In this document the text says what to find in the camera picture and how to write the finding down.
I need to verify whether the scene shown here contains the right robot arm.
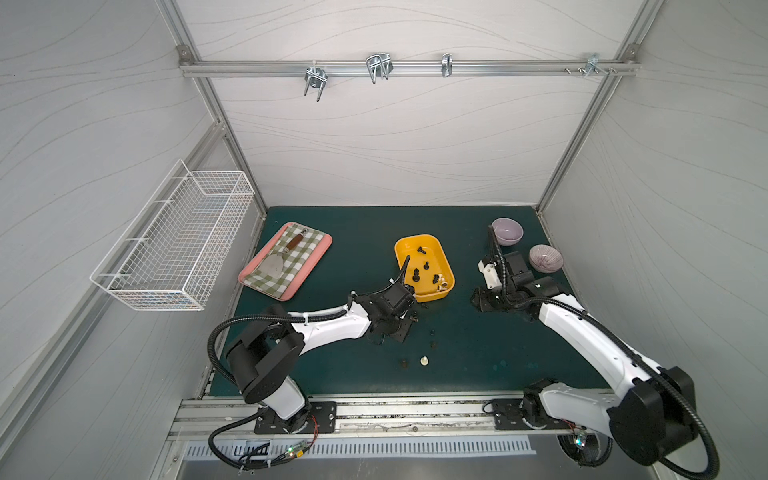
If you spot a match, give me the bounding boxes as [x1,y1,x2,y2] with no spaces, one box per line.
[471,252,717,466]

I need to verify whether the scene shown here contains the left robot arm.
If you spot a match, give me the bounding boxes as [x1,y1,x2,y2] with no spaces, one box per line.
[223,282,415,424]

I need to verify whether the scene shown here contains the yellow plastic storage box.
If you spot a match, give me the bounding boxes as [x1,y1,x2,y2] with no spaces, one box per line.
[394,234,456,303]

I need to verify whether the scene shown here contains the purple ribbed bowl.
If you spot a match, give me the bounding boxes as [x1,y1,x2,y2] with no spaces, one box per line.
[529,244,564,274]

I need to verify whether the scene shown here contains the purple bowl upright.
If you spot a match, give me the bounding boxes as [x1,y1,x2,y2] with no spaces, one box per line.
[491,218,524,247]

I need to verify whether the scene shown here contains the pink tray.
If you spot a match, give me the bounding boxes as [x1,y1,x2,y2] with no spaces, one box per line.
[237,221,334,302]

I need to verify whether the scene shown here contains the green checkered cloth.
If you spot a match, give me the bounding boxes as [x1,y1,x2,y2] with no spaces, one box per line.
[244,223,326,299]

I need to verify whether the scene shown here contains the white vent strip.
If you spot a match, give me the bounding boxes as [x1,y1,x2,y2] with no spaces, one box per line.
[219,435,537,460]

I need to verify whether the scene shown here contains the metal hook clamp left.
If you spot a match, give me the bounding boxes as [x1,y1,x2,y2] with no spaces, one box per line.
[303,65,328,102]

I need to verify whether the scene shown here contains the metal hook clamp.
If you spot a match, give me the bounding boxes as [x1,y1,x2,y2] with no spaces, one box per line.
[365,53,394,84]
[303,65,328,102]

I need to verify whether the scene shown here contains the metal hook clamp middle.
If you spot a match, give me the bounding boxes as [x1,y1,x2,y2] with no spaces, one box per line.
[365,53,394,84]

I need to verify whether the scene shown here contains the aluminium crossbar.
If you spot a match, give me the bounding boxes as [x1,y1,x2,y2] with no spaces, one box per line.
[180,57,641,78]

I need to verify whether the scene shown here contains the metal spatula wooden handle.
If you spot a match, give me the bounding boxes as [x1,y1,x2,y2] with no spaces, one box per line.
[257,228,307,278]

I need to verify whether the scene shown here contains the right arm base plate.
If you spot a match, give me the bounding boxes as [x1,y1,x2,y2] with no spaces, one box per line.
[482,396,573,432]

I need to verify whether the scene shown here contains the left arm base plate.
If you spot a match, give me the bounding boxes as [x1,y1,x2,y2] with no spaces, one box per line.
[254,400,338,435]

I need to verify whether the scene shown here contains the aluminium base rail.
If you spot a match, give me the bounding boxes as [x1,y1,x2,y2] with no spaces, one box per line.
[167,391,586,441]

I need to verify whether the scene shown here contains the left black conduit cable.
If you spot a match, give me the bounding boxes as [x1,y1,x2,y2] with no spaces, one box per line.
[206,308,349,388]

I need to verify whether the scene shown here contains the black conduit cable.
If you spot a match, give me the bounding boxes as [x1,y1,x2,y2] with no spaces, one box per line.
[515,293,720,480]
[206,308,349,388]

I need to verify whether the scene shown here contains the white wire basket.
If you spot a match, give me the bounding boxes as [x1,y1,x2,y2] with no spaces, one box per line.
[90,160,254,312]

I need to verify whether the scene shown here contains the metal ring clamp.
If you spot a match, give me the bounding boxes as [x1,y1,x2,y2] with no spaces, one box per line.
[441,53,453,78]

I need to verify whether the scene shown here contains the metal bracket right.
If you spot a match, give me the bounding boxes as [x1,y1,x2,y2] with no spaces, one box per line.
[564,54,618,78]

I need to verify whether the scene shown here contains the right black conduit cable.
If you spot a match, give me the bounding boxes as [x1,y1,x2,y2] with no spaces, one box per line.
[515,293,720,480]

